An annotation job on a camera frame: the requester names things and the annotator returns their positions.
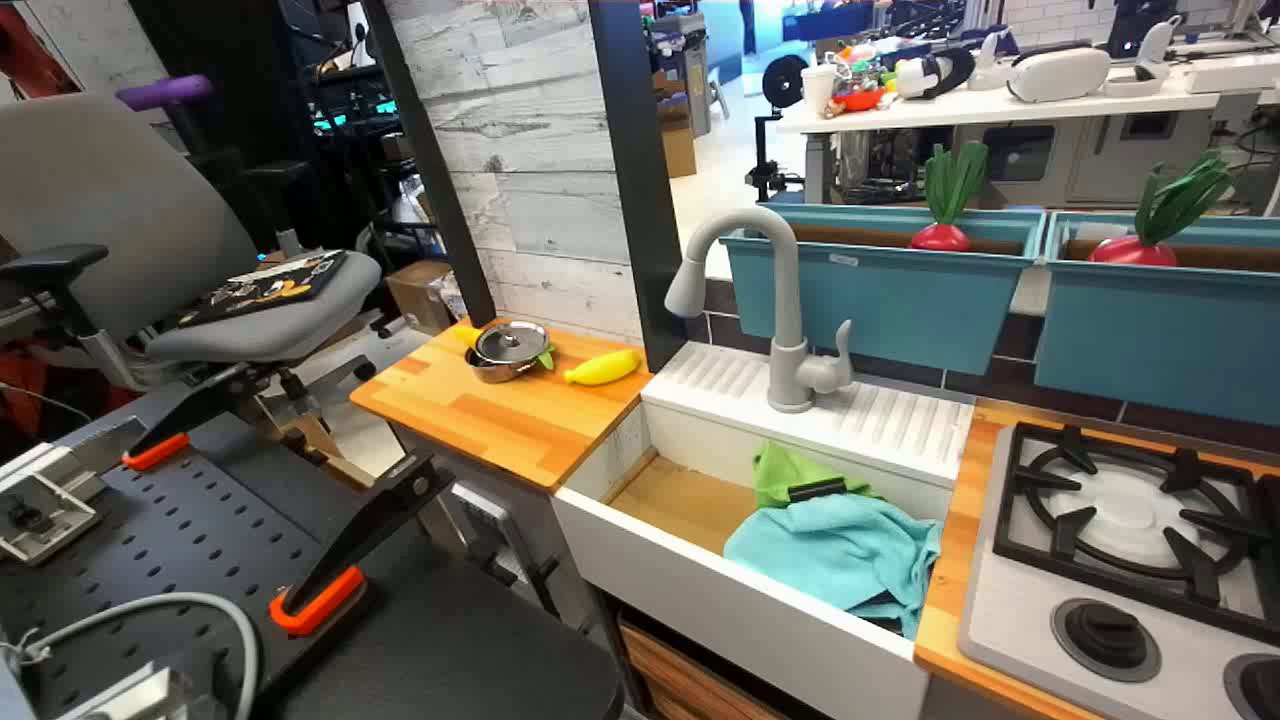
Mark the silver pot lid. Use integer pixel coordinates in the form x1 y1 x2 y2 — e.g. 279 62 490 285
471 323 549 366

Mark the wooden counter top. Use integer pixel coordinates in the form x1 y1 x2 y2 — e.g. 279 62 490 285
353 327 649 493

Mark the yellow toy banana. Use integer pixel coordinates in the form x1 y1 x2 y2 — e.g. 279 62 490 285
565 348 639 386

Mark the small silver pot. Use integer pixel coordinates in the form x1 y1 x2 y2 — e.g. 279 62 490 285
465 318 554 383

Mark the grey kitchen faucet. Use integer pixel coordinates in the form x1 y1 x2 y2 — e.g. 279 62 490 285
664 202 851 413

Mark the white toy sink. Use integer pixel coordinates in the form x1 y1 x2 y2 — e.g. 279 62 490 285
551 339 979 720

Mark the green cloth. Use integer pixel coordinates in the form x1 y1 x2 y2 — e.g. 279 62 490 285
750 442 862 507

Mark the yellow toy corn cob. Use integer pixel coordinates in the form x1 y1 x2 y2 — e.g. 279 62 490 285
452 323 481 350

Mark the cardboard box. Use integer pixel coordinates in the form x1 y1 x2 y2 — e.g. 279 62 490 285
385 260 465 332

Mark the left teal planter box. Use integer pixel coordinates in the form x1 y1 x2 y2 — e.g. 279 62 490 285
776 199 1049 375

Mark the teal planter box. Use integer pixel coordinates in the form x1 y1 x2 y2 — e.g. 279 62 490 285
776 199 1049 375
1035 212 1280 427

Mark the white background table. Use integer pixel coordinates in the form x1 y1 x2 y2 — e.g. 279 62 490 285
779 86 1220 202

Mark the teal cloth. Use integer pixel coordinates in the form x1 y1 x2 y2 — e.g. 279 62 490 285
722 497 941 636

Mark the left toy radish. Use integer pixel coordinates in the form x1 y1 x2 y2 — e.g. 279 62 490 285
911 140 989 253

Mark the toy radish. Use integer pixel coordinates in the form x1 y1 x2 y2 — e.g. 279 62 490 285
911 140 989 253
1087 150 1233 266

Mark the orange black clamp front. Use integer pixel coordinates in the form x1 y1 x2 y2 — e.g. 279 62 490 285
266 457 443 641

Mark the orange black clamp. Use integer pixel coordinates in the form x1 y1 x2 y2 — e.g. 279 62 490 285
266 457 443 641
119 365 258 470

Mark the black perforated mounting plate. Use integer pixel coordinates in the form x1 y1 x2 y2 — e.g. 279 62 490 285
0 451 625 720

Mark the orange black clamp rear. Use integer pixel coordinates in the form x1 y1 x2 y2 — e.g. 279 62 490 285
119 365 258 470

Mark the toy gas stove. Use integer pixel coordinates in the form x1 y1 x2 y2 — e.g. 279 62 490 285
961 423 1280 720

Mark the right teal planter box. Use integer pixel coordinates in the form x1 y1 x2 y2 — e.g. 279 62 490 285
1035 212 1280 427

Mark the right toy radish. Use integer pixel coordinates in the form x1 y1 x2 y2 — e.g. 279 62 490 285
1087 150 1233 266

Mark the grey office chair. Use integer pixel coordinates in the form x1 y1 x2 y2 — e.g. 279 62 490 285
0 93 380 390

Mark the grey cable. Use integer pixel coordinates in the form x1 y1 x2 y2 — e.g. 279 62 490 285
0 589 262 720

